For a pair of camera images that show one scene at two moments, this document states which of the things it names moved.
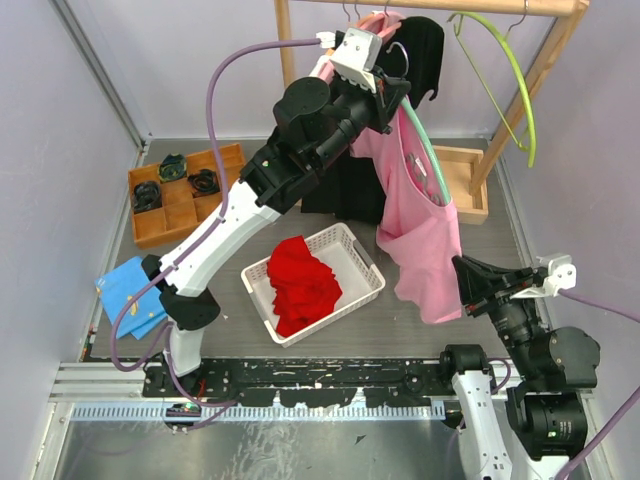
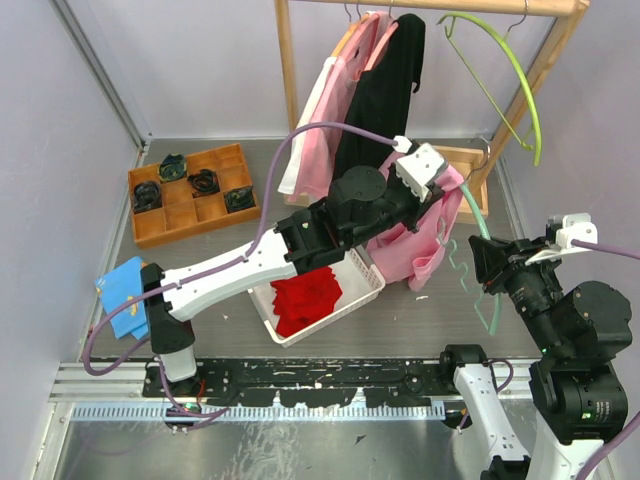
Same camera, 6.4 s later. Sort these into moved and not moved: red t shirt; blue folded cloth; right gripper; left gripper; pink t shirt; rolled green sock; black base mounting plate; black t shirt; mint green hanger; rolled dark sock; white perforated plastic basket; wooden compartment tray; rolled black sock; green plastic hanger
Moved: right gripper; mint green hanger; black t shirt; pink t shirt; left gripper; green plastic hanger
Not moved: rolled green sock; wooden compartment tray; blue folded cloth; black base mounting plate; red t shirt; rolled dark sock; rolled black sock; white perforated plastic basket
